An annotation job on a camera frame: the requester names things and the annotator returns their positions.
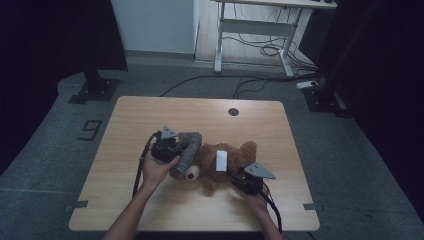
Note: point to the white metal frame desk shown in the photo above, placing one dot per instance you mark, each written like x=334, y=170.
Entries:
x=256, y=26

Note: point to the grey knitted garment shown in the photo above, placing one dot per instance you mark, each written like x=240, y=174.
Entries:
x=190, y=150

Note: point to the grey tape strip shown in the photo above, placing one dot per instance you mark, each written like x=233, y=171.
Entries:
x=312, y=206
x=78, y=204

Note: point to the brown teddy bear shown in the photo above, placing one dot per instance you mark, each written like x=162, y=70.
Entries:
x=238, y=156

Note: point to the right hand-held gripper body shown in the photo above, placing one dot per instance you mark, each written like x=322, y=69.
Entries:
x=250, y=183

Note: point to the white power strip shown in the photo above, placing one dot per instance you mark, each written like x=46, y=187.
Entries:
x=306, y=84

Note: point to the person's right hand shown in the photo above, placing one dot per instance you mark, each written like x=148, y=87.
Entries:
x=259, y=201

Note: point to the black stand with flat base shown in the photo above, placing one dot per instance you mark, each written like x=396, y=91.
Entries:
x=325, y=100

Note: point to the black stand with square base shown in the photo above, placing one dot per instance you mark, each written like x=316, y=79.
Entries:
x=96, y=90

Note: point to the dark curtain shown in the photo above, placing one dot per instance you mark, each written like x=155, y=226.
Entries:
x=50, y=50
x=383, y=83

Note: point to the person's left hand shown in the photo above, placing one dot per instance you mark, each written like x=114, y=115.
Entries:
x=155, y=173

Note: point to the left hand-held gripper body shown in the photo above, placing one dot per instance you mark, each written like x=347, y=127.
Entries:
x=163, y=150

